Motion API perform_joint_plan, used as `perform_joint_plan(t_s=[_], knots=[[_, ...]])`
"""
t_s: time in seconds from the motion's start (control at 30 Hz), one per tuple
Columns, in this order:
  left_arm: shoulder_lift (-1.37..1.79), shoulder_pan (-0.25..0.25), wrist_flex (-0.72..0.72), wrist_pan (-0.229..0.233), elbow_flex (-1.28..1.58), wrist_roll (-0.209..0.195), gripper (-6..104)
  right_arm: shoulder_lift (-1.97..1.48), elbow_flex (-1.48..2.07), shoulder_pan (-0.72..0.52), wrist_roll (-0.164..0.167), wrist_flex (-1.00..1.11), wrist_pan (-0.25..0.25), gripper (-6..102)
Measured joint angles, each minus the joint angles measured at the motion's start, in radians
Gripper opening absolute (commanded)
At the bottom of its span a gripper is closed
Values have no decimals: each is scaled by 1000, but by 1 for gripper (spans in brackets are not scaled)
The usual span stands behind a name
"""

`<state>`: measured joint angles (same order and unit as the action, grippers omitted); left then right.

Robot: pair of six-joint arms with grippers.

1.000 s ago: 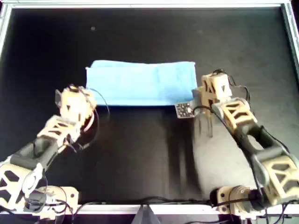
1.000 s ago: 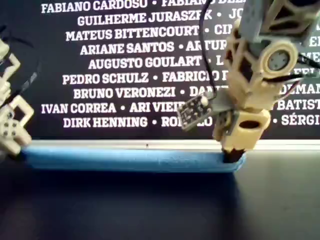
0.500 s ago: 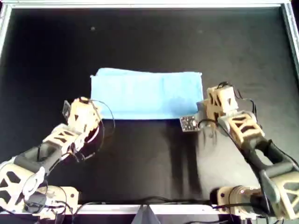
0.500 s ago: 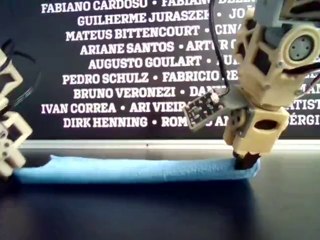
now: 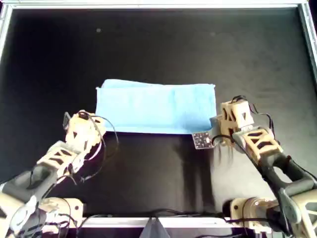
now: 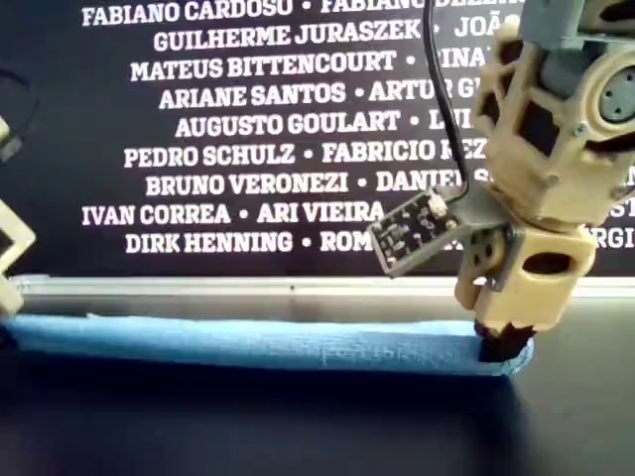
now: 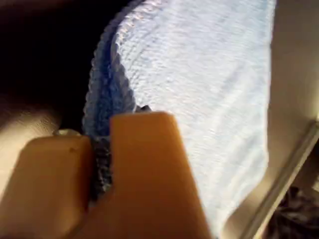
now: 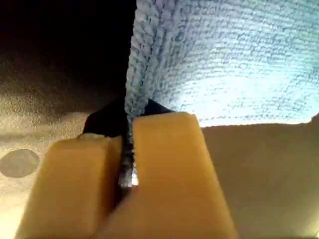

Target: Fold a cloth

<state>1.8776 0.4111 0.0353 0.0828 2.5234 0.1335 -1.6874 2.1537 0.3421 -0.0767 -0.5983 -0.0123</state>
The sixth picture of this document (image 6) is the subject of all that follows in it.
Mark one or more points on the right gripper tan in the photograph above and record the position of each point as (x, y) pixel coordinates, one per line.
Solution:
(570, 248)

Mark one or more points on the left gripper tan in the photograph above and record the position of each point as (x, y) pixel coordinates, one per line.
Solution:
(29, 237)

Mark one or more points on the light blue cloth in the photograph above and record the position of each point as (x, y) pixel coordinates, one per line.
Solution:
(248, 342)

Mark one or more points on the right tan grey robot arm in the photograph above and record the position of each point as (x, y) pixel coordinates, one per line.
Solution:
(526, 183)

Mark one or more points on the black board with white names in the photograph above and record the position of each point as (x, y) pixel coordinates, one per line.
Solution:
(49, 49)

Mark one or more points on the right grey camera bracket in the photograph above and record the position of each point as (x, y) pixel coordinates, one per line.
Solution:
(478, 210)

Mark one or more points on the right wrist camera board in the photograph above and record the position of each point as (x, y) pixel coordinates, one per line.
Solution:
(412, 233)

